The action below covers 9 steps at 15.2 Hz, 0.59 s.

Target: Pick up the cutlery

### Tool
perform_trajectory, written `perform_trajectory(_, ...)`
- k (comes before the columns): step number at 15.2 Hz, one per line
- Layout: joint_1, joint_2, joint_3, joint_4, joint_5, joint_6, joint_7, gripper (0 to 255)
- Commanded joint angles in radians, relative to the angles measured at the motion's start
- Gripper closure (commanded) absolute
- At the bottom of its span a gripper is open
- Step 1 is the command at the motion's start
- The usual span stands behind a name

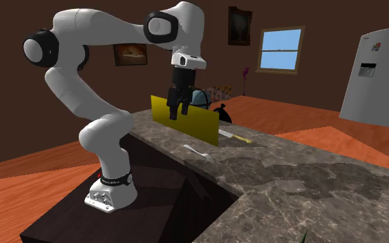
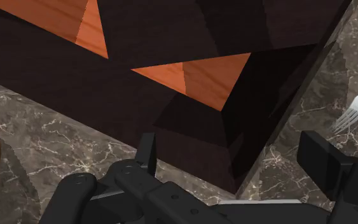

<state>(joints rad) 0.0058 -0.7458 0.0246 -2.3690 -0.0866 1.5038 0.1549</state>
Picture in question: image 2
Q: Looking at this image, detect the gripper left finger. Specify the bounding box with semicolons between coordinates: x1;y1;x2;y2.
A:
39;132;233;224

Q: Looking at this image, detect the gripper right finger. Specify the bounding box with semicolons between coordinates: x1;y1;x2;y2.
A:
296;130;358;224

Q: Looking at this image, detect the dark wooden robot stand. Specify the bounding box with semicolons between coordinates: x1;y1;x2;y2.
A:
0;0;355;195

